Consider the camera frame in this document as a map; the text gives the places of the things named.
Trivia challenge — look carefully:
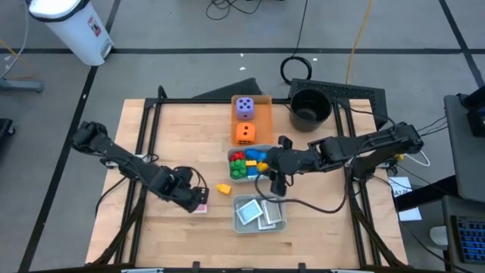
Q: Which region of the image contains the black cable tangle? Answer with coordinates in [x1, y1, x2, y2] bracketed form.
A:
[205, 0, 263, 21]

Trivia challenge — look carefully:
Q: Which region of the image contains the orange foam die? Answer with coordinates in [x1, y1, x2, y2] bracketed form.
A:
[235, 121, 257, 146]

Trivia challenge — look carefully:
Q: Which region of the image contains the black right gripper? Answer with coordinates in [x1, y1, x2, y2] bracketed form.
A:
[264, 135, 318, 198]

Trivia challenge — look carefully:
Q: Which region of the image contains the purple foam die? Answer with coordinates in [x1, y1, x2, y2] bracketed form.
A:
[235, 96, 255, 121]

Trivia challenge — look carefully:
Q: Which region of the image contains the white paper sheet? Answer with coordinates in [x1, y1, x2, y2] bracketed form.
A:
[388, 176, 413, 198]
[397, 206, 423, 222]

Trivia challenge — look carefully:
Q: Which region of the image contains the black monitor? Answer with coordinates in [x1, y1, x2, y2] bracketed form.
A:
[456, 85, 485, 138]

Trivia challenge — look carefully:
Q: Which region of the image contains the backlit keyboard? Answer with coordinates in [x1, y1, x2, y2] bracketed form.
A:
[449, 214, 485, 265]

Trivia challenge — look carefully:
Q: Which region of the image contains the black metal table frame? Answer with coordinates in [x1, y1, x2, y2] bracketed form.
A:
[89, 85, 410, 273]

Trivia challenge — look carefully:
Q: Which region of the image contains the yellow cable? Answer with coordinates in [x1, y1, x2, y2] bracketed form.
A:
[344, 0, 375, 85]

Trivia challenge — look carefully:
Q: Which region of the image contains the black coiled cable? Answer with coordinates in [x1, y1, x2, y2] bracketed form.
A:
[279, 0, 314, 86]

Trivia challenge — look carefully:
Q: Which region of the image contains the orange translucent plastic bin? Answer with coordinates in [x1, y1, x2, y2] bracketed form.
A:
[230, 94, 274, 148]

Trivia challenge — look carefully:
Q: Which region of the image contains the black perforated case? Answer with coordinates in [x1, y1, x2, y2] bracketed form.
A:
[287, 77, 389, 130]

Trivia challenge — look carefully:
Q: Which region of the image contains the grey computer mouse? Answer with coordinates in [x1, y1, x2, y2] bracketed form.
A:
[429, 224, 449, 246]

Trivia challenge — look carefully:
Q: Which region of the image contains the teal playing card box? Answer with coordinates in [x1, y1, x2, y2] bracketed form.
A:
[235, 199, 264, 227]

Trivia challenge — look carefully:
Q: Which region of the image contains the white trash can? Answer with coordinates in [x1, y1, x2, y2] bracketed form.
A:
[28, 0, 115, 67]

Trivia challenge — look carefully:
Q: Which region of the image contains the grey stand base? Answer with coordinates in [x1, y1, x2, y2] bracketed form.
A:
[0, 77, 45, 94]

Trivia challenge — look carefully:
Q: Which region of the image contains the grey plastic bin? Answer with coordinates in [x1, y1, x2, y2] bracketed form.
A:
[226, 143, 280, 185]
[231, 193, 287, 234]

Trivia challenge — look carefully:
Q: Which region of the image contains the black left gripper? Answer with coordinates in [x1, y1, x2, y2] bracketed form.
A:
[153, 165, 210, 214]

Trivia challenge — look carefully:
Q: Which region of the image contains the black bucket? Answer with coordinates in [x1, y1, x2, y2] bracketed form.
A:
[289, 87, 333, 133]

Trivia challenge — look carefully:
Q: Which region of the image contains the white cable bundle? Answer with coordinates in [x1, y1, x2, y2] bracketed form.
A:
[401, 149, 432, 168]

